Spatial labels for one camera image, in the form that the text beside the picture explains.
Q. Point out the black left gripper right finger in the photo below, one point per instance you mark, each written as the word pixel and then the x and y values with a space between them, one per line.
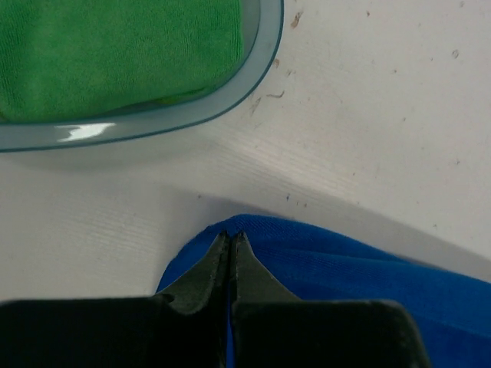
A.
pixel 272 327

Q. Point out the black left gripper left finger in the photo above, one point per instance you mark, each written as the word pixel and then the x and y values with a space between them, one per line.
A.
pixel 184 325

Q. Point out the blue towel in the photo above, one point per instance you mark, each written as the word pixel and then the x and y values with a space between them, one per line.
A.
pixel 451 310

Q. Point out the green rolled towel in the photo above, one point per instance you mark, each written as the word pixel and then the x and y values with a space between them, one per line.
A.
pixel 66 60

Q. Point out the teal plastic bin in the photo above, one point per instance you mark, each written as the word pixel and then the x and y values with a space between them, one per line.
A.
pixel 262 27

